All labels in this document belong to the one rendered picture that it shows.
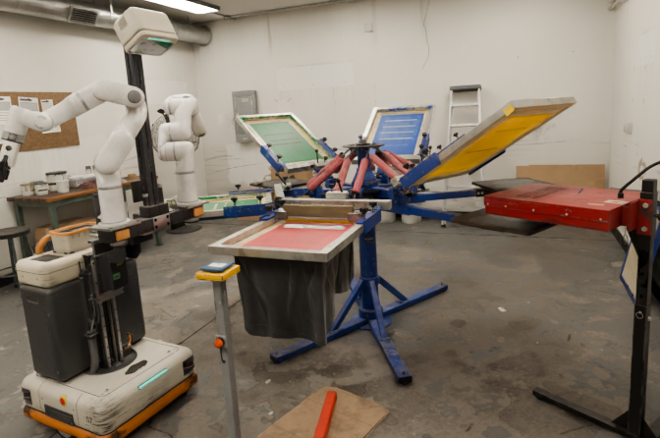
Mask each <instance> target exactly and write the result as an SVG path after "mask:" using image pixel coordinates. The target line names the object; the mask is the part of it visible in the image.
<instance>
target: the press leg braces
mask: <svg viewBox="0 0 660 438"><path fill-rule="evenodd" d="M379 281H380V283H379V284H380V285H382V286H383V287H384V288H385V289H386V290H388V291H389V292H390V293H391V294H393V295H394V296H395V297H396V298H398V300H397V301H396V302H399V303H405V302H407V301H411V300H412V299H409V298H406V297H405V296H404V295H402V294H401V293H400V292H399V291H398V290H396V289H395V288H394V287H393V286H392V285H390V284H389V283H388V282H387V281H385V280H384V279H383V278H382V277H381V276H379ZM363 287H364V282H363V280H361V279H359V280H358V282H357V284H356V286H355V287H354V289H353V291H352V292H351V294H350V296H349V297H348V299H347V300H346V302H345V304H344V305H343V307H342V309H341V310H340V312H339V313H338V315H337V317H336V318H335V320H334V322H333V325H332V327H331V329H330V331H329V332H328V333H329V334H333V333H335V332H338V331H340V330H342V329H343V328H342V327H340V325H341V323H342V322H343V320H344V319H345V317H346V315H347V314H348V312H349V310H350V309H351V307H352V305H353V304H354V302H355V300H356V299H358V300H361V290H362V288H363ZM369 289H370V293H371V297H372V301H373V306H374V310H375V315H376V320H377V325H378V330H379V332H376V334H377V336H378V338H379V340H380V341H383V340H390V337H389V336H388V334H387V332H386V329H385V325H384V320H383V315H382V311H381V306H380V302H379V298H378V294H377V290H376V286H375V282H374V280H372V281H369Z"/></svg>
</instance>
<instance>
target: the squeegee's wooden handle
mask: <svg viewBox="0 0 660 438"><path fill-rule="evenodd" d="M283 210H284V211H286V213H287V218H288V216H295V217H324V218H348V220H349V215H348V213H355V211H354V206H353V205H324V204H284V205H283Z"/></svg>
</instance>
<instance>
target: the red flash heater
mask: <svg viewBox="0 0 660 438"><path fill-rule="evenodd" d="M580 189H581V187H571V186H560V185H549V184H538V183H531V184H527V185H523V186H519V187H516V188H512V189H508V190H504V191H501V192H494V193H491V194H488V195H485V196H484V205H485V213H487V214H494V215H500V216H507V217H513V218H520V219H525V220H532V221H538V222H545V223H551V224H558V225H565V226H571V227H578V228H584V229H590V230H596V231H603V232H609V231H611V230H613V229H615V228H618V227H620V226H627V227H628V232H630V231H632V230H634V229H636V228H637V221H638V203H639V200H638V199H639V198H640V192H627V191H623V193H624V198H618V192H619V191H615V190H604V189H594V188H583V190H582V191H581V192H580V193H578V192H579V191H580Z"/></svg>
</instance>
